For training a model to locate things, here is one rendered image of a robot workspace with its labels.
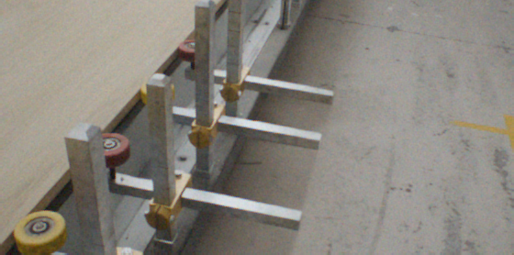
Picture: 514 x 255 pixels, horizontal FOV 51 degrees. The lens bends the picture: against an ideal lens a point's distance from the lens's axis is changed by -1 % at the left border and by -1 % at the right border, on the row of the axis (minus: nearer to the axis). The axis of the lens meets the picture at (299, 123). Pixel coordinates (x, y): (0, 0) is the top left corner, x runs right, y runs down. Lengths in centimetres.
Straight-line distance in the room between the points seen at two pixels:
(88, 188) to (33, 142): 43
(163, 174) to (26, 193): 25
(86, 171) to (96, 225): 10
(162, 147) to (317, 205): 143
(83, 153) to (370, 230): 171
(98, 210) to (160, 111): 25
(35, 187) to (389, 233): 158
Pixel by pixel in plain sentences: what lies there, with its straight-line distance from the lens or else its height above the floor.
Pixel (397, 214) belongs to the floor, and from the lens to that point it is 244.
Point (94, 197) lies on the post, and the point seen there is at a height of 106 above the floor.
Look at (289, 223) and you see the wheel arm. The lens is 113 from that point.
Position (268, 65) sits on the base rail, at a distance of 192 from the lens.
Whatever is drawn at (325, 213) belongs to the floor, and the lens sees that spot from 236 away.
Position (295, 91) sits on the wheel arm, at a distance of 152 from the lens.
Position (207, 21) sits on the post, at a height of 113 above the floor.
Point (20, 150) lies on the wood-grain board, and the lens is 121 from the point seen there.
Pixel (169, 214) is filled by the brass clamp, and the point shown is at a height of 82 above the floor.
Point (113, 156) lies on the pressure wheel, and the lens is 114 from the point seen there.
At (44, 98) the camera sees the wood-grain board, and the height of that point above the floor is 90.
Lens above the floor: 159
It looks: 33 degrees down
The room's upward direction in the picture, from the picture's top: 7 degrees clockwise
